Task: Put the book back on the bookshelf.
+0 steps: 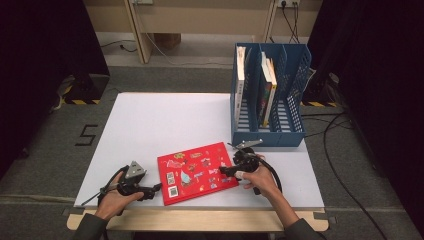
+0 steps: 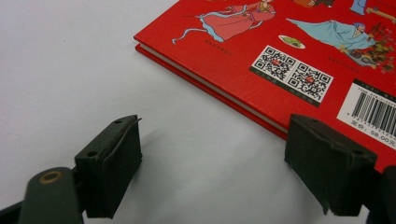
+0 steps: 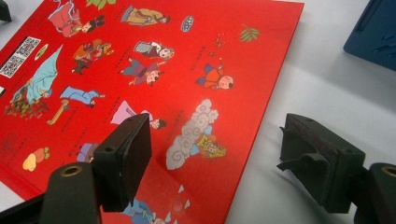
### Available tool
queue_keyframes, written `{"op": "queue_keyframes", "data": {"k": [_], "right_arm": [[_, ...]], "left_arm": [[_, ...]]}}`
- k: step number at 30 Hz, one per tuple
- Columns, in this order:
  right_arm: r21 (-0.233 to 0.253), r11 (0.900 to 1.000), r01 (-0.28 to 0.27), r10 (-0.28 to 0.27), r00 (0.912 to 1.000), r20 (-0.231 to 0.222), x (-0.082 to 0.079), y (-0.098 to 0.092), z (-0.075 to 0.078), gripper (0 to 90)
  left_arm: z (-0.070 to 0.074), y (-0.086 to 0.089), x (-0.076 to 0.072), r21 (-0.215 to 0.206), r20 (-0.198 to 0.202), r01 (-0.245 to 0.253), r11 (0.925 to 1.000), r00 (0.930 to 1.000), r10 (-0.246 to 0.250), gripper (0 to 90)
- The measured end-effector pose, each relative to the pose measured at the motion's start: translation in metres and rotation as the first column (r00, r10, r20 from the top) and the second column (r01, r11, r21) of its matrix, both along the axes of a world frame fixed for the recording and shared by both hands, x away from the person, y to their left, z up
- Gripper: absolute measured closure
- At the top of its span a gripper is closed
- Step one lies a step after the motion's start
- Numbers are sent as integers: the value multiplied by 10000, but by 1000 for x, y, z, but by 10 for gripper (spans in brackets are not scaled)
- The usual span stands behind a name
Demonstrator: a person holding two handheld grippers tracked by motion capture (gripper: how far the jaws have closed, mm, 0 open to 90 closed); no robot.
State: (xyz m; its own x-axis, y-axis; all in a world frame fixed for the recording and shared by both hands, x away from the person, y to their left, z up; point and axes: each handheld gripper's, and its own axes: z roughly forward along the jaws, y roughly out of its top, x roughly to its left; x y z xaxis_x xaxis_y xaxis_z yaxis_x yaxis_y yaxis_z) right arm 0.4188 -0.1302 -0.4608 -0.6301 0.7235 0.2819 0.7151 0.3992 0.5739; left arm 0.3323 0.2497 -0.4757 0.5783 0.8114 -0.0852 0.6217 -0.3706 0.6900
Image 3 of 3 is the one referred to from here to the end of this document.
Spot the blue file rack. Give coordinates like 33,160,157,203
343,0,396,72

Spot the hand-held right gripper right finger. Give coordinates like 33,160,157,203
276,113,367,215

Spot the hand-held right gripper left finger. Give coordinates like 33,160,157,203
92,113,153,214

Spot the red cartoon book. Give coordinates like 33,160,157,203
0,0,305,224

